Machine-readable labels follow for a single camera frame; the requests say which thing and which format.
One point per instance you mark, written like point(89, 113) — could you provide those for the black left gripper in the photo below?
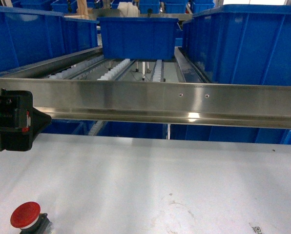
point(20, 122)

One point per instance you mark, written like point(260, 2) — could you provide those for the white roller track left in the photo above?
point(74, 69)

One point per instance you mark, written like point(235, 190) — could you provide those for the white roller track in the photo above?
point(74, 69)
point(157, 71)
point(115, 70)

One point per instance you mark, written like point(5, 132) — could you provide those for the large blue bin left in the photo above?
point(28, 36)

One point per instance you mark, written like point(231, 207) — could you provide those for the large blue bin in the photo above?
point(28, 36)
point(241, 44)

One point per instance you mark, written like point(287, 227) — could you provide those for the red emergency stop button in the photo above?
point(29, 219)

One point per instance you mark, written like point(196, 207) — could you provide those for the white roller track centre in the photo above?
point(115, 70)

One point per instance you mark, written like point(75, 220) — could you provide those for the blue bin centre back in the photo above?
point(138, 38)

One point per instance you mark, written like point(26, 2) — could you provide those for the white roller track right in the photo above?
point(157, 71)

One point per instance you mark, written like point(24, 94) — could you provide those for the large blue bin right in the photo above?
point(241, 44)

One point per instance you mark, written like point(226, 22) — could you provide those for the stainless steel shelf front rail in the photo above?
point(160, 102)

